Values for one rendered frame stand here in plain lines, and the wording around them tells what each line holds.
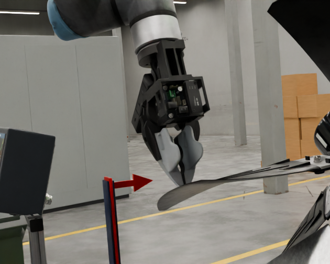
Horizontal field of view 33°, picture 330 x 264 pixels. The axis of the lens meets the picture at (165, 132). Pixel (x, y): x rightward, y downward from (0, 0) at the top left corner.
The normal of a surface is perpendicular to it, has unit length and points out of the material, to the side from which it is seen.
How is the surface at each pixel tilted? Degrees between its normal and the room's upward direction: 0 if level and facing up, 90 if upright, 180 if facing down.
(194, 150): 86
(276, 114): 90
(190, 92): 73
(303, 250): 55
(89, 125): 90
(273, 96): 90
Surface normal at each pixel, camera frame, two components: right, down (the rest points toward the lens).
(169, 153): -0.90, 0.14
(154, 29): -0.08, -0.20
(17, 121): 0.59, 0.00
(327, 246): -0.47, -0.50
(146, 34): -0.37, -0.13
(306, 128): -0.77, 0.09
